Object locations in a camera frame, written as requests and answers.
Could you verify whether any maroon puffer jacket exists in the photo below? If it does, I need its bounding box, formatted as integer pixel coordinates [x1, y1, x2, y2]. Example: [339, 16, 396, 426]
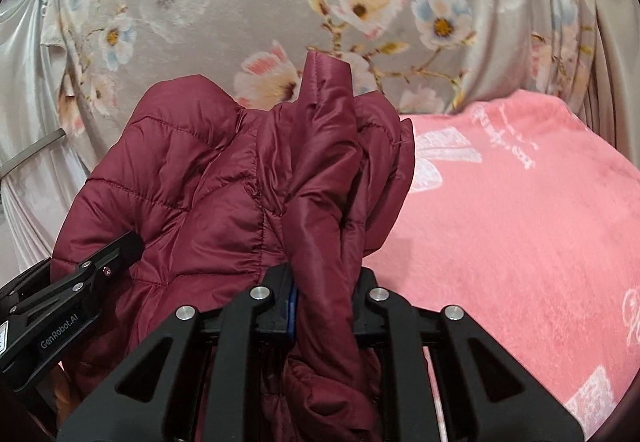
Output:
[52, 52, 414, 441]

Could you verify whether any person's left hand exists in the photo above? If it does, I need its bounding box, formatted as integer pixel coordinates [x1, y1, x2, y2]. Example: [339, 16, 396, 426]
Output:
[48, 364, 82, 427]

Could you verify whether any white satin curtain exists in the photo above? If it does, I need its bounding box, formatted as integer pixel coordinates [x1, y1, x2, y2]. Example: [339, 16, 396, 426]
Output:
[1, 0, 86, 280]

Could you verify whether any grey metal bar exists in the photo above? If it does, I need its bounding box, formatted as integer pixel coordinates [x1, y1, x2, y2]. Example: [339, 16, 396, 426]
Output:
[0, 128, 66, 179]

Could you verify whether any pink fleece blanket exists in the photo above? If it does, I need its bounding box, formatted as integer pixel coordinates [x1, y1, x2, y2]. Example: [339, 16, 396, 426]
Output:
[366, 91, 639, 436]

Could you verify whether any grey floral bedsheet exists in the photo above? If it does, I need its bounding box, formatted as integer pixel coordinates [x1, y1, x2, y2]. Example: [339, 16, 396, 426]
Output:
[42, 0, 639, 167]

